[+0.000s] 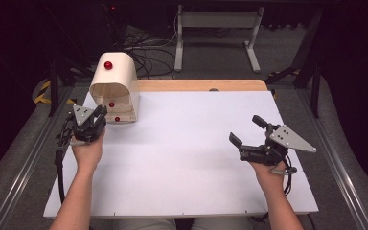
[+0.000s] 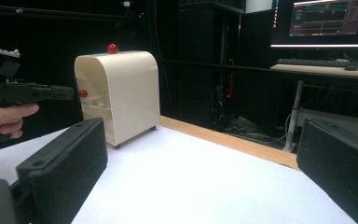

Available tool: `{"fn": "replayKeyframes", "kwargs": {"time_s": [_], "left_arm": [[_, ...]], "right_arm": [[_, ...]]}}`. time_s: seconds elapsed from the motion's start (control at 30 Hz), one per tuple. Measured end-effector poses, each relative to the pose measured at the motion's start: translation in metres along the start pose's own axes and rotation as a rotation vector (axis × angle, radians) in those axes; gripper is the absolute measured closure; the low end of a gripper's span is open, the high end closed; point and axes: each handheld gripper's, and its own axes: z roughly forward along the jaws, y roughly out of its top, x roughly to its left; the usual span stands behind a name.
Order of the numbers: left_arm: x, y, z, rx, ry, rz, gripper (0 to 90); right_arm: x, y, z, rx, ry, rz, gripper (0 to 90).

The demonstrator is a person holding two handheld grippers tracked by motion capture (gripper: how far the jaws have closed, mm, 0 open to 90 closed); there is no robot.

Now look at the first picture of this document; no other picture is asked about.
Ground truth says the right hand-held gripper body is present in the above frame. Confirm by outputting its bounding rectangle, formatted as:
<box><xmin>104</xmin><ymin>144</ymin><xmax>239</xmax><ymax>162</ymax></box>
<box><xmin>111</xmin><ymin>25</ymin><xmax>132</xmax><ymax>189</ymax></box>
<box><xmin>239</xmin><ymin>125</ymin><xmax>318</xmax><ymax>167</ymax></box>

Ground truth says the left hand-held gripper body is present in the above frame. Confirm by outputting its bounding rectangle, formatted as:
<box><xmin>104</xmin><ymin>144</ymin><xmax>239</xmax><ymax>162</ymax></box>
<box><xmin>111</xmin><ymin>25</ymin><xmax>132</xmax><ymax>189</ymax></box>
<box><xmin>71</xmin><ymin>103</ymin><xmax>106</xmax><ymax>143</ymax></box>

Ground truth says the tall clear drawer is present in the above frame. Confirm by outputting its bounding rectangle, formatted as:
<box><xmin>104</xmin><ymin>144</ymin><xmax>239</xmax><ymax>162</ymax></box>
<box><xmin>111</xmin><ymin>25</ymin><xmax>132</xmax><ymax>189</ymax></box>
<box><xmin>91</xmin><ymin>83</ymin><xmax>140</xmax><ymax>113</ymax></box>

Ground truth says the cream jewelry box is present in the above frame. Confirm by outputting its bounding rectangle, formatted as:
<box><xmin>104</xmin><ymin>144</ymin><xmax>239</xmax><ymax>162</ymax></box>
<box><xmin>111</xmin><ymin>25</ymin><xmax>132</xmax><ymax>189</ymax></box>
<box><xmin>89</xmin><ymin>52</ymin><xmax>141</xmax><ymax>125</ymax></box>

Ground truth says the person's left hand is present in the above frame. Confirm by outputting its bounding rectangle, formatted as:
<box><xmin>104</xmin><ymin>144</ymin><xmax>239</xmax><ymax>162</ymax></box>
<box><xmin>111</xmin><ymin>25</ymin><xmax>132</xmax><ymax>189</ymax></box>
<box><xmin>71</xmin><ymin>128</ymin><xmax>106</xmax><ymax>174</ymax></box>

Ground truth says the person's right hand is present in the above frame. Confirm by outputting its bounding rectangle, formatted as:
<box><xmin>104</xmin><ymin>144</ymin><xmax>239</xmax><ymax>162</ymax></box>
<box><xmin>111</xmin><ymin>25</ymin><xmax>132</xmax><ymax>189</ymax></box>
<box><xmin>248</xmin><ymin>160</ymin><xmax>289</xmax><ymax>194</ymax></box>

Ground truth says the low cream drawer, red knob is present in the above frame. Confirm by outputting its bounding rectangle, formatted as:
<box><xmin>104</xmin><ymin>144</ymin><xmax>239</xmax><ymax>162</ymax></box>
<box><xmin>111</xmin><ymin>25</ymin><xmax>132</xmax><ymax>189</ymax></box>
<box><xmin>103</xmin><ymin>109</ymin><xmax>139</xmax><ymax>125</ymax></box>

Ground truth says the black tripod stand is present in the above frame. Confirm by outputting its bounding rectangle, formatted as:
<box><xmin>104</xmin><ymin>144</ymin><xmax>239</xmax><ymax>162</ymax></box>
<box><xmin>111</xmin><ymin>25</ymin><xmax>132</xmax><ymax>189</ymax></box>
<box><xmin>46</xmin><ymin>52</ymin><xmax>94</xmax><ymax>118</ymax></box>

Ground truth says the yellow and black floor tape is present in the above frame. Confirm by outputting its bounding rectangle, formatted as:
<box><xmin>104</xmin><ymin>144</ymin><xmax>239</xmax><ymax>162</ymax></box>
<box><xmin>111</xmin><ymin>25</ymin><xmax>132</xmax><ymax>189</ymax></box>
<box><xmin>33</xmin><ymin>79</ymin><xmax>78</xmax><ymax>105</ymax></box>

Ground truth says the white board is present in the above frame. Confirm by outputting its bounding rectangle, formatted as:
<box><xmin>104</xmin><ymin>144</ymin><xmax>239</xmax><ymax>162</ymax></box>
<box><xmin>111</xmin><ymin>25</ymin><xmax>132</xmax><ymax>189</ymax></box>
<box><xmin>42</xmin><ymin>90</ymin><xmax>320</xmax><ymax>219</ymax></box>

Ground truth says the wooden table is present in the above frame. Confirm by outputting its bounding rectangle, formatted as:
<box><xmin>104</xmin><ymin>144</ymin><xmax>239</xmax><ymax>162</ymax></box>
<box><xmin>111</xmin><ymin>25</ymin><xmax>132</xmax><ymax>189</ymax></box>
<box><xmin>135</xmin><ymin>79</ymin><xmax>269</xmax><ymax>93</ymax></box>

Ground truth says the black metal stand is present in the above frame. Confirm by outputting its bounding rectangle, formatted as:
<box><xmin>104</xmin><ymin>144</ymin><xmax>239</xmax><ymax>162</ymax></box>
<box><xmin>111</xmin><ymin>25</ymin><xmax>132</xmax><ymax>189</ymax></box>
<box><xmin>264</xmin><ymin>9</ymin><xmax>323</xmax><ymax>119</ymax></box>

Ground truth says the person's right leg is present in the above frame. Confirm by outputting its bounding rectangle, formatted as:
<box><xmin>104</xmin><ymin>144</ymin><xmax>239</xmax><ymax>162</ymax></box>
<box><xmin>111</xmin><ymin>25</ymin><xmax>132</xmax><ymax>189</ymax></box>
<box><xmin>189</xmin><ymin>217</ymin><xmax>251</xmax><ymax>230</ymax></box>

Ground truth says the person's leg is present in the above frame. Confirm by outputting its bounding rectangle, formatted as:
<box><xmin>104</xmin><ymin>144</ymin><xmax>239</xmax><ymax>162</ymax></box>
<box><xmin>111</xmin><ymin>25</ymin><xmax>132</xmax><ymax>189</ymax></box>
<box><xmin>189</xmin><ymin>217</ymin><xmax>251</xmax><ymax>230</ymax></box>
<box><xmin>114</xmin><ymin>218</ymin><xmax>177</xmax><ymax>230</ymax></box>

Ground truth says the desk with grey metal legs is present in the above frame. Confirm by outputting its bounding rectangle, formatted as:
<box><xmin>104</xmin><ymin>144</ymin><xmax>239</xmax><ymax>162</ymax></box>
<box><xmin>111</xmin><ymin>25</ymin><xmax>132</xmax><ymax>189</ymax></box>
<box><xmin>173</xmin><ymin>4</ymin><xmax>266</xmax><ymax>75</ymax></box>

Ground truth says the person's left leg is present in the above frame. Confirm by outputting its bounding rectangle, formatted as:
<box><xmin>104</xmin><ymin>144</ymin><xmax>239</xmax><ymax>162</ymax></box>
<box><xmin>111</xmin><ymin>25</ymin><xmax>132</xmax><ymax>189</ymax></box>
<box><xmin>114</xmin><ymin>218</ymin><xmax>177</xmax><ymax>230</ymax></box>

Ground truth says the right hand-held gripper cable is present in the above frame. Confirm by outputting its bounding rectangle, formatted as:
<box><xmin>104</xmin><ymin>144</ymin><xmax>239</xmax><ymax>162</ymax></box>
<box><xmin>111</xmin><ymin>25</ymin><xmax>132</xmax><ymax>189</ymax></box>
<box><xmin>282</xmin><ymin>155</ymin><xmax>299</xmax><ymax>196</ymax></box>

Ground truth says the hand-held gripper cable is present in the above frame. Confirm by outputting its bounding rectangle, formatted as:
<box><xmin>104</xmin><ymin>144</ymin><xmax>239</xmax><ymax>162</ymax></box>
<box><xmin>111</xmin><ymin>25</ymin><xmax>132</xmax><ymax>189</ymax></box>
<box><xmin>54</xmin><ymin>114</ymin><xmax>75</xmax><ymax>205</ymax></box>
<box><xmin>282</xmin><ymin>155</ymin><xmax>299</xmax><ymax>196</ymax></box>

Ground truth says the left hand-held gripper cable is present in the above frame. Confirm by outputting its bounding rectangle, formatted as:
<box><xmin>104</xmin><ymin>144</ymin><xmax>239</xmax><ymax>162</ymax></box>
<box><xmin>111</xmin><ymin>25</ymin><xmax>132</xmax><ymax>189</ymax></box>
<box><xmin>54</xmin><ymin>114</ymin><xmax>75</xmax><ymax>205</ymax></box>

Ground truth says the bundle of black floor cables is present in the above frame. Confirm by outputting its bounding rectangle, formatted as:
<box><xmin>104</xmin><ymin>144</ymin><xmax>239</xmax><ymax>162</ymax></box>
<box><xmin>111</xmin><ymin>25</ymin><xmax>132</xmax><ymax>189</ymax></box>
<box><xmin>120</xmin><ymin>27</ymin><xmax>177</xmax><ymax>80</ymax></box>

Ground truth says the aluminium floor rail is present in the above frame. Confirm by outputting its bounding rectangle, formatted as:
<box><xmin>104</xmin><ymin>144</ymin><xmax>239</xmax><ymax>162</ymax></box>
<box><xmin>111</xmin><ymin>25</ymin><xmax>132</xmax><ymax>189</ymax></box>
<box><xmin>295</xmin><ymin>89</ymin><xmax>368</xmax><ymax>230</ymax></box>
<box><xmin>0</xmin><ymin>85</ymin><xmax>76</xmax><ymax>230</ymax></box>

